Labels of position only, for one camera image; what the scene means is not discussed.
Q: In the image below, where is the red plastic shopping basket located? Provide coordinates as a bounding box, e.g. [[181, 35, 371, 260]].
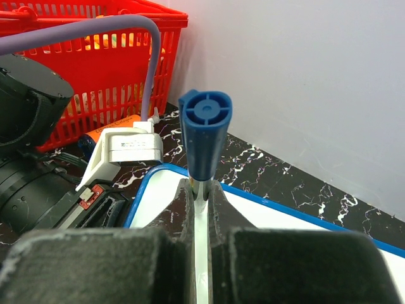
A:
[[1, 0, 188, 151]]

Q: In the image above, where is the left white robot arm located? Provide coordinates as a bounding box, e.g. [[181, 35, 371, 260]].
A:
[[1, 54, 127, 234]]

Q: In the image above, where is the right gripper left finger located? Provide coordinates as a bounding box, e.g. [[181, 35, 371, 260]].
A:
[[1, 179, 196, 303]]

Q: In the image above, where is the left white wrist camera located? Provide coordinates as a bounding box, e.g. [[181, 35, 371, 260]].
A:
[[75, 119, 163, 191]]

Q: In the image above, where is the orange pump bottle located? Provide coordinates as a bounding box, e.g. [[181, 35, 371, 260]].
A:
[[78, 113, 142, 158]]

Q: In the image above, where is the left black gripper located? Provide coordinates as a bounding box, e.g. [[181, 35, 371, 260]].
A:
[[40, 180, 128, 229]]

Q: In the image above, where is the white marker with blue cap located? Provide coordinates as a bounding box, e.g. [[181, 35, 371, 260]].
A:
[[178, 89, 232, 303]]

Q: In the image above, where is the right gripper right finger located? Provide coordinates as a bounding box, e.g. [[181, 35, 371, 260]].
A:
[[208, 181, 401, 303]]

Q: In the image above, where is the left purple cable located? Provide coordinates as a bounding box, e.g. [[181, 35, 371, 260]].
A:
[[0, 15, 161, 123]]

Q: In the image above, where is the blue-framed whiteboard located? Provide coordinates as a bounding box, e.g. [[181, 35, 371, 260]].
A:
[[123, 163, 404, 301]]

